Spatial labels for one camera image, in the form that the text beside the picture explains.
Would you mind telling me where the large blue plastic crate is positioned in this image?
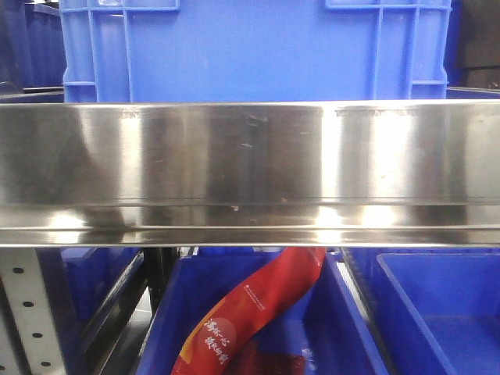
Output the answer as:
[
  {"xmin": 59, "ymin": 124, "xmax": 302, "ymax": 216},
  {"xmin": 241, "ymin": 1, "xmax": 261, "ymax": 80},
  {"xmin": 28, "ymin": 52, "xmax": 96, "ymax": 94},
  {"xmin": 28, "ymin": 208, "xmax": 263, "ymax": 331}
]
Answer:
[{"xmin": 59, "ymin": 1, "xmax": 452, "ymax": 102}]

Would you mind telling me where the blue bin at right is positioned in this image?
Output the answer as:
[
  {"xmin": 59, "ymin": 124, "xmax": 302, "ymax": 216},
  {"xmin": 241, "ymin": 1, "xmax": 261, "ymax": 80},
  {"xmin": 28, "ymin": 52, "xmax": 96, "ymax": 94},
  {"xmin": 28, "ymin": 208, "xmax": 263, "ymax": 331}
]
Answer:
[{"xmin": 345, "ymin": 248, "xmax": 499, "ymax": 374}]

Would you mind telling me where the blue bin under shelf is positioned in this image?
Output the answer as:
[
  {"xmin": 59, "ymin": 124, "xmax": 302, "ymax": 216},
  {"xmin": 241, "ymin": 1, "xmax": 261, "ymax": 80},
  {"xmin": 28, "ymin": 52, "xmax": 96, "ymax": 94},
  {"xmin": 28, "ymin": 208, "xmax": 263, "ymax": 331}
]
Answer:
[{"xmin": 137, "ymin": 247, "xmax": 387, "ymax": 374}]

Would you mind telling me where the red printed banner roll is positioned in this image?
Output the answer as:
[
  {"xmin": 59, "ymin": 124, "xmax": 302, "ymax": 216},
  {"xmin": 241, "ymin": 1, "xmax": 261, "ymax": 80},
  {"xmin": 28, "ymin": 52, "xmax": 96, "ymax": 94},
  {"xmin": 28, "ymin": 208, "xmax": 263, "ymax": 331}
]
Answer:
[{"xmin": 171, "ymin": 247, "xmax": 326, "ymax": 374}]

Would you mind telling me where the dark blue bin at left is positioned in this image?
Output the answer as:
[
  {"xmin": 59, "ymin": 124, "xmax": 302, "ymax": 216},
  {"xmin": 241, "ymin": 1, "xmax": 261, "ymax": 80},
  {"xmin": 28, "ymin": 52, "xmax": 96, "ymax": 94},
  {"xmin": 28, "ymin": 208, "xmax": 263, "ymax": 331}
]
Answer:
[{"xmin": 1, "ymin": 1, "xmax": 66, "ymax": 96}]

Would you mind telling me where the stainless steel shelf rail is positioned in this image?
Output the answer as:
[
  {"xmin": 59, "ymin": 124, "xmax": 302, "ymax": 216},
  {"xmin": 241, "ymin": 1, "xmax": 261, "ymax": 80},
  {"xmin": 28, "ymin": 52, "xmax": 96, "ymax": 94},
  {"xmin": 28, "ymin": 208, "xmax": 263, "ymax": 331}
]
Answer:
[{"xmin": 1, "ymin": 100, "xmax": 499, "ymax": 247}]

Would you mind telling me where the perforated white shelf post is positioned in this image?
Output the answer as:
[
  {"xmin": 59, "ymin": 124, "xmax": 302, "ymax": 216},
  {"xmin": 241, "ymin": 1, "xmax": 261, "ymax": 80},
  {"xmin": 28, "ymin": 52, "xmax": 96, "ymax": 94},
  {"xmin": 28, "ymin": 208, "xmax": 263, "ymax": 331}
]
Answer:
[{"xmin": 1, "ymin": 248, "xmax": 66, "ymax": 374}]

